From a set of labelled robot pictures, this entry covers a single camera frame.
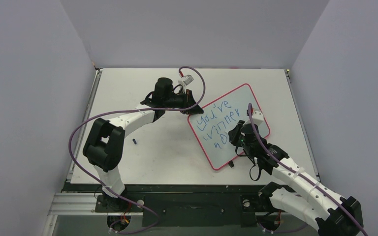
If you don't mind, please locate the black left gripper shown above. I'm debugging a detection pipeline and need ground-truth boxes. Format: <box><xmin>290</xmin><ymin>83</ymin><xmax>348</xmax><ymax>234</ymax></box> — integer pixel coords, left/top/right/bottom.
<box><xmin>164</xmin><ymin>89</ymin><xmax>204</xmax><ymax>116</ymax></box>

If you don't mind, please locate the pink framed whiteboard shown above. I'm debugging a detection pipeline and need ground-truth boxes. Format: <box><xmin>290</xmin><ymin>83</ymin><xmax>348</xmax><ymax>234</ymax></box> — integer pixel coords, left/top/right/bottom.
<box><xmin>188</xmin><ymin>84</ymin><xmax>261</xmax><ymax>171</ymax></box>

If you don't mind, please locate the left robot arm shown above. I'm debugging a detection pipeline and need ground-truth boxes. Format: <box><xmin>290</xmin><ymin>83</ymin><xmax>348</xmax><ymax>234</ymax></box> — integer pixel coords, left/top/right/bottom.
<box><xmin>83</xmin><ymin>75</ymin><xmax>203</xmax><ymax>211</ymax></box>

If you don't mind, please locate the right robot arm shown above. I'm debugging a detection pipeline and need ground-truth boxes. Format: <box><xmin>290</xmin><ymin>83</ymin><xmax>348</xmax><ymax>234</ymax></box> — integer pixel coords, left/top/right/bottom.
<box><xmin>228</xmin><ymin>120</ymin><xmax>364</xmax><ymax>236</ymax></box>

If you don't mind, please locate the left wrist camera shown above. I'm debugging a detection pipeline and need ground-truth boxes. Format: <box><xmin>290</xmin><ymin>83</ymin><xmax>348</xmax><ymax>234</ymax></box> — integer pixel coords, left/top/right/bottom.
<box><xmin>178</xmin><ymin>74</ymin><xmax>194</xmax><ymax>91</ymax></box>

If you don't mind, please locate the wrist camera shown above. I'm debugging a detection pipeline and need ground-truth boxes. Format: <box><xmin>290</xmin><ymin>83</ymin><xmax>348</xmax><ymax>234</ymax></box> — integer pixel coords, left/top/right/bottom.
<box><xmin>247</xmin><ymin>110</ymin><xmax>265</xmax><ymax>126</ymax></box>
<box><xmin>178</xmin><ymin>74</ymin><xmax>194</xmax><ymax>91</ymax></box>

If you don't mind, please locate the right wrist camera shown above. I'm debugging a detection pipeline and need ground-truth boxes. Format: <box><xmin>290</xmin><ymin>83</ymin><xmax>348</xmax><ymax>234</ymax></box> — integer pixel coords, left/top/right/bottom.
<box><xmin>247</xmin><ymin>110</ymin><xmax>265</xmax><ymax>126</ymax></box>

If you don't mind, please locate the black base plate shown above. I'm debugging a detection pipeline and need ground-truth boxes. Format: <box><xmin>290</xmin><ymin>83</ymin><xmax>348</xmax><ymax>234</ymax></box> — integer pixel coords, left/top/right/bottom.
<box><xmin>62</xmin><ymin>183</ymin><xmax>283</xmax><ymax>230</ymax></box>

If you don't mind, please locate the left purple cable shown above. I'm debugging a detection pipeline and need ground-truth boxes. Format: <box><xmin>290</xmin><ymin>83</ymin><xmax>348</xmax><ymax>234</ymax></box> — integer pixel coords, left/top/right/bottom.
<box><xmin>69</xmin><ymin>66</ymin><xmax>207</xmax><ymax>235</ymax></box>

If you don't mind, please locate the aluminium frame rail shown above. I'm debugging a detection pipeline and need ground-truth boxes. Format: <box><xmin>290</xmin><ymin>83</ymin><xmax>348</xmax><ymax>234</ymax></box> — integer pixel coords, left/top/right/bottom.
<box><xmin>49</xmin><ymin>192</ymin><xmax>144</xmax><ymax>216</ymax></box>

